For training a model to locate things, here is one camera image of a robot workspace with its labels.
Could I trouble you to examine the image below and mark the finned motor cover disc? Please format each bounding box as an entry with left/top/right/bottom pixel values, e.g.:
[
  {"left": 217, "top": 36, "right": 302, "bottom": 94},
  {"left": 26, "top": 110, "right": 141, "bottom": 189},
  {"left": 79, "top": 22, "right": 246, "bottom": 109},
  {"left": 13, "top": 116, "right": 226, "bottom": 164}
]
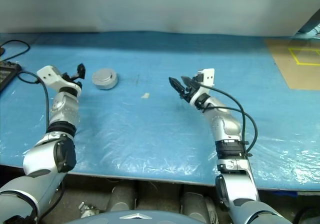
[{"left": 91, "top": 68, "right": 118, "bottom": 84}]

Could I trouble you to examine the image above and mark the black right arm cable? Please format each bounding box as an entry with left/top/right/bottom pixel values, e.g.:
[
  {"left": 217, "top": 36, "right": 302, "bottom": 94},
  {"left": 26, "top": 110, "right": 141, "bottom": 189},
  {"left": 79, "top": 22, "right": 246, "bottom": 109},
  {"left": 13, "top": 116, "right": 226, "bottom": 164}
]
[{"left": 198, "top": 82, "right": 259, "bottom": 158}]

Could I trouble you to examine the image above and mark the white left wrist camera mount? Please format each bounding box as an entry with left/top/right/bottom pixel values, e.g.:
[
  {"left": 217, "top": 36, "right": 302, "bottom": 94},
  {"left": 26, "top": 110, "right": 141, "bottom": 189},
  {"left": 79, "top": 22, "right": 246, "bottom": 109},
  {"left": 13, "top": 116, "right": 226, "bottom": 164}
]
[{"left": 36, "top": 65, "right": 82, "bottom": 95}]

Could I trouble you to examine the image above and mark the blue plastic table mat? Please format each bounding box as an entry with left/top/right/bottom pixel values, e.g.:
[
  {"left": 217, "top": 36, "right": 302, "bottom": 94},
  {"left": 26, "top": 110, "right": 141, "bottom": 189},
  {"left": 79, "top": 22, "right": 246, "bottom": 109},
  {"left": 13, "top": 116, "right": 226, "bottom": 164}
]
[{"left": 0, "top": 30, "right": 320, "bottom": 191}]

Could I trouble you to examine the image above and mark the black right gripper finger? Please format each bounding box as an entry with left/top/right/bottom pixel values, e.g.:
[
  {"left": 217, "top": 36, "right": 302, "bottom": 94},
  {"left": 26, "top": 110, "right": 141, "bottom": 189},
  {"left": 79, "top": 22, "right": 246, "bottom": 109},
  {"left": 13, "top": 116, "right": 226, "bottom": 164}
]
[
  {"left": 180, "top": 75, "right": 199, "bottom": 90},
  {"left": 168, "top": 77, "right": 187, "bottom": 97}
]

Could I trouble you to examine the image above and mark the grey rounded shape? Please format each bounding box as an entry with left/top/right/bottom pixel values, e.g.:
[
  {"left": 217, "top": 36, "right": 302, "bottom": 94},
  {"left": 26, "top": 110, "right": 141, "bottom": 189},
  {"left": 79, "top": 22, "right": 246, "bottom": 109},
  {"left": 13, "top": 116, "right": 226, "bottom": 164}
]
[
  {"left": 179, "top": 191, "right": 214, "bottom": 223},
  {"left": 109, "top": 183, "right": 138, "bottom": 213}
]

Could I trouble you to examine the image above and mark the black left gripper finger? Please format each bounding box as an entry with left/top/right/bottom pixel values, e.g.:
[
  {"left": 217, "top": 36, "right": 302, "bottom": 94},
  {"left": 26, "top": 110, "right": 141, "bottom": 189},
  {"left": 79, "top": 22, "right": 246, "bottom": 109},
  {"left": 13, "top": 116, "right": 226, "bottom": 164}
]
[
  {"left": 75, "top": 63, "right": 88, "bottom": 80},
  {"left": 62, "top": 71, "right": 76, "bottom": 83}
]

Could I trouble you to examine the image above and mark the brown cardboard panel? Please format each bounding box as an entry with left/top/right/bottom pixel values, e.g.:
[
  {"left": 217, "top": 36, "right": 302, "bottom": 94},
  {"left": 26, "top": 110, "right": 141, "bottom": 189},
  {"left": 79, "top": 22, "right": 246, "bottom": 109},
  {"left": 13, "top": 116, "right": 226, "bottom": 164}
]
[{"left": 264, "top": 37, "right": 320, "bottom": 91}]

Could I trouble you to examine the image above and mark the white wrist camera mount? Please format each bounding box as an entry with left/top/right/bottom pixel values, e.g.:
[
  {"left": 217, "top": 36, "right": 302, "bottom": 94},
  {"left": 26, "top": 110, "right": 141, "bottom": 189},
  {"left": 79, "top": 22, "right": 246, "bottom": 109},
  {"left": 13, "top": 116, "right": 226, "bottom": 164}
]
[
  {"left": 188, "top": 68, "right": 216, "bottom": 106},
  {"left": 36, "top": 65, "right": 82, "bottom": 95}
]

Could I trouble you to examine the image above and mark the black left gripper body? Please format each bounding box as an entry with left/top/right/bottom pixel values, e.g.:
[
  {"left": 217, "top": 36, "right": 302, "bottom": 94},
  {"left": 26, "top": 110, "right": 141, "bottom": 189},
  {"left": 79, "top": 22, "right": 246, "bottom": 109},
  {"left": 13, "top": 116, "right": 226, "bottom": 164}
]
[{"left": 65, "top": 78, "right": 83, "bottom": 88}]

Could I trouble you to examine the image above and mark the white speckled lump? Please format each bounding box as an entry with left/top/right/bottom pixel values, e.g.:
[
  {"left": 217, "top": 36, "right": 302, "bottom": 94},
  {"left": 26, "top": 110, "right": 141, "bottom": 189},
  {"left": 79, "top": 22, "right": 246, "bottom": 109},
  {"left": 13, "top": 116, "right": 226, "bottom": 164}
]
[{"left": 78, "top": 200, "right": 101, "bottom": 219}]

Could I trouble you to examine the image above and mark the grey-blue robot torso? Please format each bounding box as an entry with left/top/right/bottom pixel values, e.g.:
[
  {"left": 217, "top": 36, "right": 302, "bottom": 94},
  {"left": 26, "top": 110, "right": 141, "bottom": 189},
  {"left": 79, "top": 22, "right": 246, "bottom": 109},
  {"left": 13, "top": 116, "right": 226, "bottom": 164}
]
[{"left": 79, "top": 210, "right": 186, "bottom": 224}]

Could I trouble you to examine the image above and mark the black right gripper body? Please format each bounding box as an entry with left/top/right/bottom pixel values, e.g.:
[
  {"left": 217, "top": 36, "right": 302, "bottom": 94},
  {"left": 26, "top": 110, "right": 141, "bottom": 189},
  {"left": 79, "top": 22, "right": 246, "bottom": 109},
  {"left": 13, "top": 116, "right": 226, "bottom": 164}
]
[{"left": 184, "top": 83, "right": 201, "bottom": 103}]

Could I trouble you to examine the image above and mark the black flat device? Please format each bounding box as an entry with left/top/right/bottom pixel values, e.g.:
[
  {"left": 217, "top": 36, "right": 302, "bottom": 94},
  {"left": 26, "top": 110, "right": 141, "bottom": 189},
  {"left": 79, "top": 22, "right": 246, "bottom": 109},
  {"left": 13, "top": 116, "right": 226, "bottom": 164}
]
[{"left": 0, "top": 61, "right": 23, "bottom": 91}]

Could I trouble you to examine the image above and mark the thin black background cable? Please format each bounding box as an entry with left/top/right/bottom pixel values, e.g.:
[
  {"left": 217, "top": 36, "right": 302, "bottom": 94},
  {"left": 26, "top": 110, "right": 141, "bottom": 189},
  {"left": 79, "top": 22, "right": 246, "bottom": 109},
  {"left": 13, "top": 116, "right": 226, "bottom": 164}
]
[{"left": 0, "top": 39, "right": 31, "bottom": 61}]

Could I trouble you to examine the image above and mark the dark grey slanted post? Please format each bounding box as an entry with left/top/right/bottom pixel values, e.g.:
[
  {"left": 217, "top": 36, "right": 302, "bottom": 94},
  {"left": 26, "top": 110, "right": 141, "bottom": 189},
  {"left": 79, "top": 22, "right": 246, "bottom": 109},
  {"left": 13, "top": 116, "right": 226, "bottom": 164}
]
[{"left": 297, "top": 8, "right": 320, "bottom": 35}]

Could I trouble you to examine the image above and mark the silver motor stator housing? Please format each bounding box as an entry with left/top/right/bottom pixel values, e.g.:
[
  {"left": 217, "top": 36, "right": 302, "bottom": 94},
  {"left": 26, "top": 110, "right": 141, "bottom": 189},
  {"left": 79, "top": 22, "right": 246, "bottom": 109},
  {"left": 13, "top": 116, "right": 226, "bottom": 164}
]
[{"left": 92, "top": 76, "right": 119, "bottom": 92}]

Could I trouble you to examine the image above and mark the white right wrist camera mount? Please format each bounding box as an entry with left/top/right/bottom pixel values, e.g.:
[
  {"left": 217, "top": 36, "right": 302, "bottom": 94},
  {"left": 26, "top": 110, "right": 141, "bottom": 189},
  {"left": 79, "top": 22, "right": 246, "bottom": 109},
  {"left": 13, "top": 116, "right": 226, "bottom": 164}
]
[{"left": 188, "top": 68, "right": 216, "bottom": 106}]

